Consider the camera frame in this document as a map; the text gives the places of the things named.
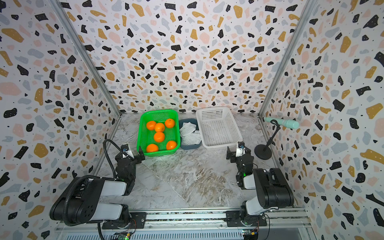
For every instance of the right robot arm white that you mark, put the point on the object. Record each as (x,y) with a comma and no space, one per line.
(272,190)

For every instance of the black microphone stand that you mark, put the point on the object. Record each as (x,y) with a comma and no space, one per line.
(264,152)

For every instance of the white plastic mesh basket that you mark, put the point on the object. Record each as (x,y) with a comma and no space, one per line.
(218,128)

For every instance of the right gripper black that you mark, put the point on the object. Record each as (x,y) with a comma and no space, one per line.
(231,155)

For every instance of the green plastic mesh basket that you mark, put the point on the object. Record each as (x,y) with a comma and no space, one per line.
(146,137)

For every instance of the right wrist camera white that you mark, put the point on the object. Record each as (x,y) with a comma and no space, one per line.
(240,149)

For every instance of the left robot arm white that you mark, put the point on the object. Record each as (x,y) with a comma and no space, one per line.
(80,202)

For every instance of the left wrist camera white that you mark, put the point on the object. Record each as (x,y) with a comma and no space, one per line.
(127,151)

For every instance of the netted orange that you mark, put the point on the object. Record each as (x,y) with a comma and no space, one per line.
(159,127)
(151,125)
(151,148)
(159,137)
(171,145)

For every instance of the dark teal plastic bin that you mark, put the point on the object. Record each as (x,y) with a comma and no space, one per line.
(194,121)

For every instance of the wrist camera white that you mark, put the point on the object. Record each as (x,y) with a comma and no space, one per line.
(240,149)
(127,151)

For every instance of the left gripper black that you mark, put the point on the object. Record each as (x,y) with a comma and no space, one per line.
(141,154)

